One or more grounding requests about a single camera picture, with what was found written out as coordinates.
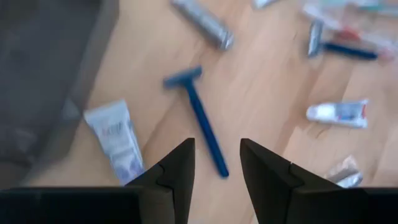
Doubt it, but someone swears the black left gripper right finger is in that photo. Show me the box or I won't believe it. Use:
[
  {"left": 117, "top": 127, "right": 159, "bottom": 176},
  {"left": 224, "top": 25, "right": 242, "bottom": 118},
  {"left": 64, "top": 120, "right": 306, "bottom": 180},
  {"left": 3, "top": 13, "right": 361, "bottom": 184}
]
[{"left": 239, "top": 138, "right": 343, "bottom": 224}]

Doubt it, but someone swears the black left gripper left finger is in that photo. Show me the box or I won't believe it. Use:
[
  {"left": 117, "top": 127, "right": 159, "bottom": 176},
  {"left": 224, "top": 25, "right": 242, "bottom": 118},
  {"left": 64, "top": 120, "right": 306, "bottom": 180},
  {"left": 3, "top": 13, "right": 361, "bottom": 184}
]
[{"left": 126, "top": 138, "right": 196, "bottom": 224}]

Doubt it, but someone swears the blue disposable razor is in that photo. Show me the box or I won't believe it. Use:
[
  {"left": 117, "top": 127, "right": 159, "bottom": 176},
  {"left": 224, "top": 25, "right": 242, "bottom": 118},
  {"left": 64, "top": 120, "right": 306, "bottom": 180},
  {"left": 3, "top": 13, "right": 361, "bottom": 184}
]
[{"left": 162, "top": 65, "right": 230, "bottom": 179}]

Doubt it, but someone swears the white tube with purple print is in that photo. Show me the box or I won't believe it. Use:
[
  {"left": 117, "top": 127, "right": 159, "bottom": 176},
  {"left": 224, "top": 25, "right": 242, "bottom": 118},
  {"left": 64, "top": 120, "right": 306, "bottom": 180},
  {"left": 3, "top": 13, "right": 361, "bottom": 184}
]
[{"left": 83, "top": 99, "right": 146, "bottom": 187}]

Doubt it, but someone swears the small tube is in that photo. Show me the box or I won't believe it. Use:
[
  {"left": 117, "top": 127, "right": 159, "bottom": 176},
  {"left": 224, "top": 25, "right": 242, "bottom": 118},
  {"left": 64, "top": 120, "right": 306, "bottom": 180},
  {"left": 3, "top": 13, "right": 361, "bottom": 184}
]
[{"left": 323, "top": 154, "right": 364, "bottom": 189}]

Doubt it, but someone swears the white red-blue toothpaste tube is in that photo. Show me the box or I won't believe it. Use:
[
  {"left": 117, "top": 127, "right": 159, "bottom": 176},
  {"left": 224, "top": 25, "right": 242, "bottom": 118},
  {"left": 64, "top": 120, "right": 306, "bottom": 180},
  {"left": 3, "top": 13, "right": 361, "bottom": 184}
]
[{"left": 305, "top": 98, "right": 370, "bottom": 129}]

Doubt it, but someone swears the blue razor with silver head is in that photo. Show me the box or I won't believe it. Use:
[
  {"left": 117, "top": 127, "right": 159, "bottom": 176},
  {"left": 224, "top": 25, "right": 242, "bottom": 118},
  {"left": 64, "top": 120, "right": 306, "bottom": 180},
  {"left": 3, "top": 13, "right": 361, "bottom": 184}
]
[{"left": 307, "top": 19, "right": 379, "bottom": 61}]

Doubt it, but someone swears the silver toiletry tube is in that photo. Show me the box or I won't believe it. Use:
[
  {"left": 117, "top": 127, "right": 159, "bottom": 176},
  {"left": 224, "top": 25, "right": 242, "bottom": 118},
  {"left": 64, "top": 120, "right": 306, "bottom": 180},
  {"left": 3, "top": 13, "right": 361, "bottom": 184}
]
[{"left": 169, "top": 0, "right": 234, "bottom": 52}]

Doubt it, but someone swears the clear toiletry packet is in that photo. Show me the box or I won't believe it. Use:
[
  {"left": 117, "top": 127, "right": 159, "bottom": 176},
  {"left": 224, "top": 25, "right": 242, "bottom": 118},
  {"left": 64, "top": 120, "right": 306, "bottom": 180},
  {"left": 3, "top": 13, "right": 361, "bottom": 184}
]
[{"left": 334, "top": 26, "right": 398, "bottom": 63}]

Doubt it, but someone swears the green toothbrush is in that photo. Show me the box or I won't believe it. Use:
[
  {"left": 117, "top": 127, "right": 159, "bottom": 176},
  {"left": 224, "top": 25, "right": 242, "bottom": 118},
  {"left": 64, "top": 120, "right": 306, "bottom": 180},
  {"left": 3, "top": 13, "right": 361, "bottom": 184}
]
[{"left": 300, "top": 0, "right": 398, "bottom": 30}]

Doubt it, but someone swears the smoke grey plastic bin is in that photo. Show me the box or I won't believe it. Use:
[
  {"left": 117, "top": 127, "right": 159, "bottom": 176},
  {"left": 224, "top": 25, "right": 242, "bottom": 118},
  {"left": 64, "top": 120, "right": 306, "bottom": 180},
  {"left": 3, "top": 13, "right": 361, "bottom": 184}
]
[{"left": 0, "top": 0, "right": 121, "bottom": 187}]

